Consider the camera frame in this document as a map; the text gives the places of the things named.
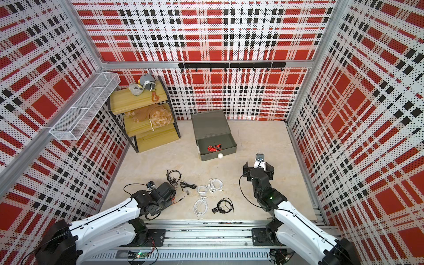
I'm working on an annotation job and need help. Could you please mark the red earphones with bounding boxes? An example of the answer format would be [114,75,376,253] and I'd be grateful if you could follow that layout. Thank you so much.
[170,196,185,205]
[208,144,222,152]

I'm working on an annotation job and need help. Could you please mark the white earphones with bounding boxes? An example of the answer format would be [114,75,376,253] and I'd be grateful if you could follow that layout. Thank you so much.
[193,197,209,217]
[208,178,224,193]
[197,185,209,197]

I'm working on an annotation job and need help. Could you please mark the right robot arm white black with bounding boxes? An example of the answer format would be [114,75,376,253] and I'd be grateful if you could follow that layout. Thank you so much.
[241,161,361,265]

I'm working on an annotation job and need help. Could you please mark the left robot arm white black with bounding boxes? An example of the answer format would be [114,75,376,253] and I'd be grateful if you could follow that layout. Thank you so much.
[34,182,176,265]

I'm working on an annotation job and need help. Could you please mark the black earphones upper left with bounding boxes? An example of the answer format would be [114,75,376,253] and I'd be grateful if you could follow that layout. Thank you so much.
[166,170,182,188]

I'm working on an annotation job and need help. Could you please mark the black earphones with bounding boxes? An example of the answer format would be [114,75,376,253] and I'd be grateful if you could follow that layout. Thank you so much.
[166,170,182,188]
[180,181,197,195]
[212,198,234,214]

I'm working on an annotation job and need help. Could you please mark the black earphones middle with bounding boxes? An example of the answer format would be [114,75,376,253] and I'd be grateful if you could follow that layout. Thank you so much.
[180,181,197,195]

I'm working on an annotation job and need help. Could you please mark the black earphones lower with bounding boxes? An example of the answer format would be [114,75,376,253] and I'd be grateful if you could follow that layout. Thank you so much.
[212,198,234,214]

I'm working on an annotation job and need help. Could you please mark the three-drawer storage cabinet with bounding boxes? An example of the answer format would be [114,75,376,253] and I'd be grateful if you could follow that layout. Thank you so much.
[191,109,231,140]

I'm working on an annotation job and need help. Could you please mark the green circuit board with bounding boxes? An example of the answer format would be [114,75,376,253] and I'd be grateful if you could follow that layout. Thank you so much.
[128,251,149,260]

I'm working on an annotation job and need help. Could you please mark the wooden three-tier shelf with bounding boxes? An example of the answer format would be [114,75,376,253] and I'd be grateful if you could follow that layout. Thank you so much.
[107,74,181,153]

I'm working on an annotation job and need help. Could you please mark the tan plush toy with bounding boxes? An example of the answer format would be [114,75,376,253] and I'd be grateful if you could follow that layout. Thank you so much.
[124,104,173,128]

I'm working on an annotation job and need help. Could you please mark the orange small toy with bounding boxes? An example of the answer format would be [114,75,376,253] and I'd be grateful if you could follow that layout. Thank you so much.
[151,92,160,102]

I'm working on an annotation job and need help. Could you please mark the white grey cap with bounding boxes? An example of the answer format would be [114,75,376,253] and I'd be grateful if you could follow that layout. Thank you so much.
[128,83,145,96]

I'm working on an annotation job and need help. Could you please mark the grey plush toy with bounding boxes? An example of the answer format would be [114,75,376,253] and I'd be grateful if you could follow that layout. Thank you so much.
[138,74,156,92]

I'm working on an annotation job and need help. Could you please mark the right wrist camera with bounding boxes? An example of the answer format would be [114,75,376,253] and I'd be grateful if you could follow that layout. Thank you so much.
[254,153,266,170]

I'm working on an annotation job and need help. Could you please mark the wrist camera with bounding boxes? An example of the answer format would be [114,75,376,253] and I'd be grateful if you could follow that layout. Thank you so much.
[254,153,266,170]
[146,181,156,191]

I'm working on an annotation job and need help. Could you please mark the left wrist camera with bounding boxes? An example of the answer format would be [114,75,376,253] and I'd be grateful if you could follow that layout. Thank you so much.
[146,181,156,191]

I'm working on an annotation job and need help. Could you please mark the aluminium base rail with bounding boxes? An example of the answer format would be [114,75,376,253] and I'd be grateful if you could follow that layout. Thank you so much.
[71,219,345,262]

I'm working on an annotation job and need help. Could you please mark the black wall hook rail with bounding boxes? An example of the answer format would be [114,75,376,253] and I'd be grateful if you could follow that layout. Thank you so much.
[178,62,287,71]

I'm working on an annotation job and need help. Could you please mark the white wire mesh basket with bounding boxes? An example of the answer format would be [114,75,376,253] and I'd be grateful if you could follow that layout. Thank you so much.
[49,72,120,141]

